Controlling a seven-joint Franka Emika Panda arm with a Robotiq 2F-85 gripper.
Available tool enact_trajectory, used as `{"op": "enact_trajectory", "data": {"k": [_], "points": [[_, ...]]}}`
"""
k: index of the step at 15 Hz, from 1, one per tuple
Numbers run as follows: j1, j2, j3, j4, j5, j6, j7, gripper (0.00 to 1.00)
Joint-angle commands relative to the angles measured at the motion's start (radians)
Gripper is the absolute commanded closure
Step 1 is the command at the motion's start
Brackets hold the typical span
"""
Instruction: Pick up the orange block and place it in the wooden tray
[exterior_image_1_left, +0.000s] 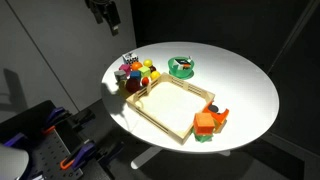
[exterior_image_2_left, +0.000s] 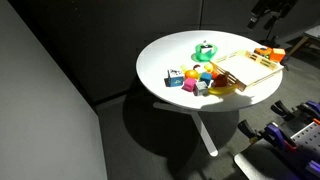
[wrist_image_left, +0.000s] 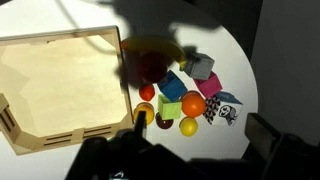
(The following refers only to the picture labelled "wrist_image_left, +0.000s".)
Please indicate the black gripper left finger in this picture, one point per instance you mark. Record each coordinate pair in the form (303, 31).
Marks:
(140, 124)

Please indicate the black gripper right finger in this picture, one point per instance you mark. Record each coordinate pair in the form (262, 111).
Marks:
(262, 136)

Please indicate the wooden tray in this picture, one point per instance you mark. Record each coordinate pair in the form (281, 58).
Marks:
(60, 88)

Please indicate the yellow toy fruit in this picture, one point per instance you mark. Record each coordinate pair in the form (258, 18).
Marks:
(148, 108)

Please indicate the dark red toy plum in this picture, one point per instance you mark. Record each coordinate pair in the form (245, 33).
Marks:
(163, 124)

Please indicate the small red-orange toy fruit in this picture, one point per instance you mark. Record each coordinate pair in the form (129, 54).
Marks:
(147, 92)

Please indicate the green foam cube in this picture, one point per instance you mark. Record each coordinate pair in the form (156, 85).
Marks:
(167, 109)

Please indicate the blue foam cube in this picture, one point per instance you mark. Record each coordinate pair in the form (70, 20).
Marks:
(171, 86)

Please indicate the yellow toy lemon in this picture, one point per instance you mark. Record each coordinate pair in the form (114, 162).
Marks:
(188, 126)

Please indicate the patterned owl picture cube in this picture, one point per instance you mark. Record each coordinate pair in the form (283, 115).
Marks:
(222, 109)

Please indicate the orange ball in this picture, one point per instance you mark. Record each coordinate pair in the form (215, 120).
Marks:
(193, 105)

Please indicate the red toy apple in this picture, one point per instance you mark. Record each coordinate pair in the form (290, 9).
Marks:
(152, 67)

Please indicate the pink foam cube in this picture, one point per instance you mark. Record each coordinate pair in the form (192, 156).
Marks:
(209, 87)

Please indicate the yellow toy banana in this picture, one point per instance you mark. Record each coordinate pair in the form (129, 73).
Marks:
(158, 44)

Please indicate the grey foam cube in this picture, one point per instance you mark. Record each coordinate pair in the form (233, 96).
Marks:
(198, 66)

